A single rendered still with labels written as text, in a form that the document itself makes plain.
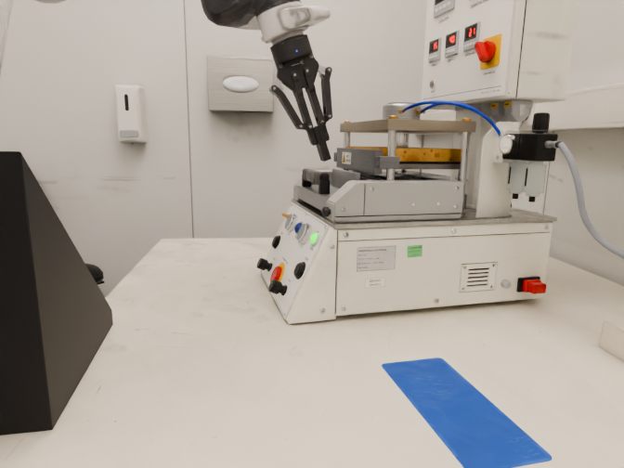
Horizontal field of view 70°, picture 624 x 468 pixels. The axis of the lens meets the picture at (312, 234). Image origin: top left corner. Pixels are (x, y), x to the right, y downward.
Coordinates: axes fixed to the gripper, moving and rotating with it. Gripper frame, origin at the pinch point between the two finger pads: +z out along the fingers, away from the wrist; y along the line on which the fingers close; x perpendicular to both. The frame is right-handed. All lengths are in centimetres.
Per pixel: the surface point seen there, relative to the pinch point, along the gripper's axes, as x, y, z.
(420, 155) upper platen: 9.9, -15.4, 7.5
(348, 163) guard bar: -2.7, -5.2, 6.3
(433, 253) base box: 16.7, -9.9, 24.2
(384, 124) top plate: 12.1, -9.3, -0.5
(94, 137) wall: -151, 69, -24
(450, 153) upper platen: 9.8, -21.7, 9.4
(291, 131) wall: -139, -22, 3
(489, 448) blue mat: 53, 6, 31
